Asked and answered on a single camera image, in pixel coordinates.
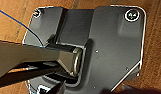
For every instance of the dark robot base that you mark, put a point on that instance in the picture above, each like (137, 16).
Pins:
(109, 43)

